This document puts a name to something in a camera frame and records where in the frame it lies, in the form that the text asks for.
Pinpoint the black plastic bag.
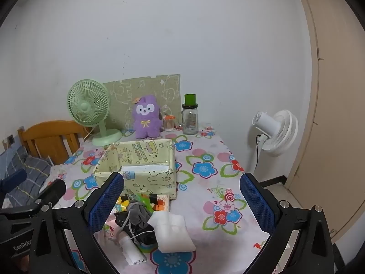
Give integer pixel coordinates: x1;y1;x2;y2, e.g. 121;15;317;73
114;211;158;246

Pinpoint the glass jar with green lid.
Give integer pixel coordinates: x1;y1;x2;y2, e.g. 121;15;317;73
182;94;199;135

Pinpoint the beige door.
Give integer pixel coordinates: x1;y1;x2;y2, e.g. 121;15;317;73
285;0;365;243

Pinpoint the black fan cable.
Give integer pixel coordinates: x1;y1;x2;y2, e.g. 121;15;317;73
251;133;261;174

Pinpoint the white padded pack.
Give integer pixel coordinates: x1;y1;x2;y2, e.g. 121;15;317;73
147;212;196;253

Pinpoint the white standing fan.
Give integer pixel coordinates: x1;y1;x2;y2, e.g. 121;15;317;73
252;109;299;157

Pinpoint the patterned cardboard sheet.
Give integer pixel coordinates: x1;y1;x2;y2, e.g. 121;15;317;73
103;74;181;132

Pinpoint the cotton swab jar orange lid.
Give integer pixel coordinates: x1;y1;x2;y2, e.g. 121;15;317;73
163;115;176;132

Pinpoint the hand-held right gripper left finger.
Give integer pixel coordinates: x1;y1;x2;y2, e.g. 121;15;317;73
29;172;125;274

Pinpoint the green desk fan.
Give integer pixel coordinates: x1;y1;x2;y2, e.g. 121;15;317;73
67;78;123;147

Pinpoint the grey plaid blanket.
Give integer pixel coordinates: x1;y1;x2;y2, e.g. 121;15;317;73
0;145;53;209

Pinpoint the yellow patterned storage box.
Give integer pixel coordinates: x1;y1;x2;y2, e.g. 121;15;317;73
94;138;178;200

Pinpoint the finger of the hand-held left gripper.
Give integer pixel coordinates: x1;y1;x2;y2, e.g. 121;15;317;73
0;169;27;202
0;178;67;220

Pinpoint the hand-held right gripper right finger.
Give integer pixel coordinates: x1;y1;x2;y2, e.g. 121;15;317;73
240;173;335;274

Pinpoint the purple plush toy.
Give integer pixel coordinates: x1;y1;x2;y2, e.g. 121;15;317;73
132;95;164;140

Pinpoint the pale cloth roll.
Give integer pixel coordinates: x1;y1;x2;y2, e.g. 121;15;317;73
118;235;148;265

